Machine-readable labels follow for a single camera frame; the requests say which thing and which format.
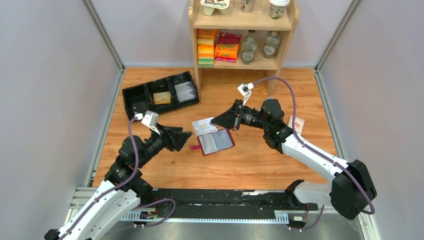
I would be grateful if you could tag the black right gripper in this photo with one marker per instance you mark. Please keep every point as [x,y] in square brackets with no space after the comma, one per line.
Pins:
[229,119]

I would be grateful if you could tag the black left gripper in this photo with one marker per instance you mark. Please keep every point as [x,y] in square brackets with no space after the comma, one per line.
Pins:
[173,141]

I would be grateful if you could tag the white VIP card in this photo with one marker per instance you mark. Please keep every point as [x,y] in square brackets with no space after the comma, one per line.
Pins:
[204,126]

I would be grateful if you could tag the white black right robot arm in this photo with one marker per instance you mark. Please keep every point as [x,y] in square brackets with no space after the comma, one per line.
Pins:
[349,188]

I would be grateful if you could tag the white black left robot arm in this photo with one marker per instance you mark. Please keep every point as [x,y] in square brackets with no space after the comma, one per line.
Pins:
[123,188]

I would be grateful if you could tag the gold card in tray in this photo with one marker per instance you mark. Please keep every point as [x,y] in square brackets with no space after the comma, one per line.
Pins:
[162,98]

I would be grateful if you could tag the silver card in tray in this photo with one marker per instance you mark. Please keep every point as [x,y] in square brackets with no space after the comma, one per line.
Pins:
[185,91]

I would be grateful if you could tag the black three-compartment tray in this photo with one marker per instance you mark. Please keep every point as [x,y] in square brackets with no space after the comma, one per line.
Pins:
[139,99]

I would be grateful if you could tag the orange red snack box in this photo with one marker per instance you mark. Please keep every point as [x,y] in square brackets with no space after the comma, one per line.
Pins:
[227,46]

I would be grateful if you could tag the white red small packet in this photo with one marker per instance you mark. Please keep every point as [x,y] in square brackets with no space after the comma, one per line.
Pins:
[296,124]

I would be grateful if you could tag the left clear glass bottle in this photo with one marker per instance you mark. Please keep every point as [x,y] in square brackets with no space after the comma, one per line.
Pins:
[249,48]

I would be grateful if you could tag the clear glass bottle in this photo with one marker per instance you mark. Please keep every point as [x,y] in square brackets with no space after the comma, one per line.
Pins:
[249,48]
[271,44]

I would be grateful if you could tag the wooden shelf unit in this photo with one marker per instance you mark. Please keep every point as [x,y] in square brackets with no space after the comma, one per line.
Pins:
[239,23]

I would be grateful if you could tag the right clear glass bottle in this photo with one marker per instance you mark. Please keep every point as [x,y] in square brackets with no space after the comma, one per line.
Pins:
[271,44]

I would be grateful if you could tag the stack of coloured sponges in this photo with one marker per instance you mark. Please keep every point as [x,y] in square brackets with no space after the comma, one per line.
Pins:
[206,39]

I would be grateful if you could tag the white yogurt cup pack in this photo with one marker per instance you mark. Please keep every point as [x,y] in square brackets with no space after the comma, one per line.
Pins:
[209,6]

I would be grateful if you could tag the patterned paper cup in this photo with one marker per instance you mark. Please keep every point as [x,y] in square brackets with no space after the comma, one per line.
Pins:
[247,6]

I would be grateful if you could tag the white lidded cup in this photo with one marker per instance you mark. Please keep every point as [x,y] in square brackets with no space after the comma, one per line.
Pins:
[277,8]

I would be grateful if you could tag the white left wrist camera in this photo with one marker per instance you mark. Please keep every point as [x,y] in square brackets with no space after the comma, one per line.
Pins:
[149,119]

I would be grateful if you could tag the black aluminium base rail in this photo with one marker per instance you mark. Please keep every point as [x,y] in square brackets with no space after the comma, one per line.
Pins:
[225,206]

